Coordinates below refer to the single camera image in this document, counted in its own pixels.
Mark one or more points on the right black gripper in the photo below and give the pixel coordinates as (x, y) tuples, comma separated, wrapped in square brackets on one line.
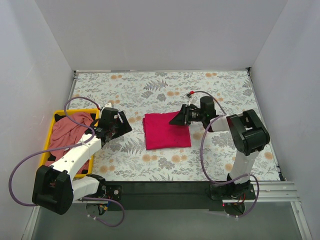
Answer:
[(185, 115)]

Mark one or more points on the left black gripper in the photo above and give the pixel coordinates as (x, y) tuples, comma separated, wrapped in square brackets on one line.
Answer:
[(117, 124)]

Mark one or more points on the magenta t shirt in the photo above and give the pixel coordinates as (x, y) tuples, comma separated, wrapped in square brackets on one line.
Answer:
[(159, 134)]

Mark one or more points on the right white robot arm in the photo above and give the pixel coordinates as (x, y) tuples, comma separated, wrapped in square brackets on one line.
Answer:
[(248, 133)]

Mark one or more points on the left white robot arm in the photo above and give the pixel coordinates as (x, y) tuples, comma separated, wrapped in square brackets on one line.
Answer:
[(55, 187)]

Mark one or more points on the yellow plastic bin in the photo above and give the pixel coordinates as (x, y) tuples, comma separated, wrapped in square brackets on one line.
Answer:
[(88, 166)]

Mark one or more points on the salmon pink t shirt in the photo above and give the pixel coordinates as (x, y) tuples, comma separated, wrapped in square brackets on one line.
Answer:
[(67, 133)]

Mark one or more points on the black garment in bin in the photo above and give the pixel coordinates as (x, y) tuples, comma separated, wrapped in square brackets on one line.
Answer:
[(58, 117)]

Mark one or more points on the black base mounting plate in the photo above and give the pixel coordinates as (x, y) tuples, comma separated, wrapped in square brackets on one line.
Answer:
[(172, 195)]

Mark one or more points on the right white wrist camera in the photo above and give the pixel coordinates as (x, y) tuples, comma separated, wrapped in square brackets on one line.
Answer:
[(190, 97)]

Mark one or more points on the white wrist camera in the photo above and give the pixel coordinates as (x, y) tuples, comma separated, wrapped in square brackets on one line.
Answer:
[(190, 97), (107, 105)]

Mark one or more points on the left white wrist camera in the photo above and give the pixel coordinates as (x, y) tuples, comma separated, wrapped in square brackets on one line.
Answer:
[(107, 105)]

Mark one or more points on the aluminium frame rail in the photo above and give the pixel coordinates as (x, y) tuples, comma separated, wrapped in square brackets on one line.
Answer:
[(279, 191)]

